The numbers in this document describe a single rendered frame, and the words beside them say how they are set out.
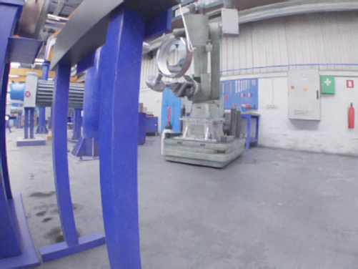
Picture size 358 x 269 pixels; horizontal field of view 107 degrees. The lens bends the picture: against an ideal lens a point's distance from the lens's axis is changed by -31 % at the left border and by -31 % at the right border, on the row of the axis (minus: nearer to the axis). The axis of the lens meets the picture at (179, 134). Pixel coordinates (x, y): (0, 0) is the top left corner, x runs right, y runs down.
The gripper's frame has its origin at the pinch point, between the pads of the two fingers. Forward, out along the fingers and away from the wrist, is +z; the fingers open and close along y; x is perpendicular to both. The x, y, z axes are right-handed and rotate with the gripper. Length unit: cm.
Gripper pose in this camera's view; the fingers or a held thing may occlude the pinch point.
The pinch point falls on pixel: (166, 84)
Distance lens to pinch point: 188.6
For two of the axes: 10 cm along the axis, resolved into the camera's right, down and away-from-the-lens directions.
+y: 5.2, -6.0, -6.1
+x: 4.8, 8.0, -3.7
